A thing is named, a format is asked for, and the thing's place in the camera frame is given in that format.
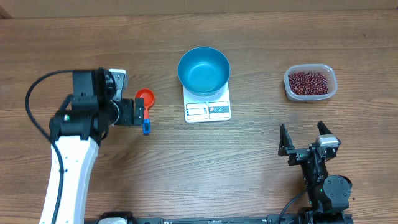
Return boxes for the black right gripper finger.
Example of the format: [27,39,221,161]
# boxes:
[278,124,294,156]
[317,121,332,135]

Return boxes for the orange measuring scoop blue handle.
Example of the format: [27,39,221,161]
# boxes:
[136,88,155,135]

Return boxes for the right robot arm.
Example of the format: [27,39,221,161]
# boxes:
[277,121,354,224]

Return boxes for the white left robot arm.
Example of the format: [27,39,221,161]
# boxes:
[40,68,144,223]

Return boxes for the blue metal bowl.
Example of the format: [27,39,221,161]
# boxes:
[177,47,231,96]

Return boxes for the white digital kitchen scale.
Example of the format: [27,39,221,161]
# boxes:
[183,83,231,123]

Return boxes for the clear plastic container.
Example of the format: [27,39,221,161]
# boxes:
[284,64,338,101]

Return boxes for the red beans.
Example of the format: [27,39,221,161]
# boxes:
[288,72,328,95]

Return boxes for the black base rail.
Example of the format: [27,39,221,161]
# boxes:
[83,211,354,224]

